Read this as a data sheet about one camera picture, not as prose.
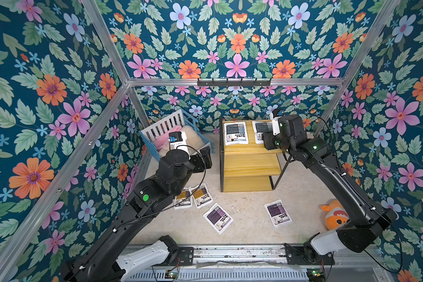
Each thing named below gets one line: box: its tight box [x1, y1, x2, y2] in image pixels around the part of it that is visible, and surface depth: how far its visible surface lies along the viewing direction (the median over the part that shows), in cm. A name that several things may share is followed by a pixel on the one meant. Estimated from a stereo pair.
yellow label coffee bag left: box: [173, 187, 193, 210], surface depth 90 cm
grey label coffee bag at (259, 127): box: [251, 121, 273, 144], surface depth 75 cm
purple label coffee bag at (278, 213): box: [263, 199, 293, 229], surface depth 87 cm
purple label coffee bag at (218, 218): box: [202, 202, 234, 235], surface depth 86 cm
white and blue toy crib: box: [138, 108, 216, 159], surface depth 105 cm
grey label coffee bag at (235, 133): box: [223, 121, 249, 146], surface depth 74 cm
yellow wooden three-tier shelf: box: [219, 117, 290, 193], surface depth 77 cm
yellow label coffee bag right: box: [189, 182, 214, 209], surface depth 92 cm
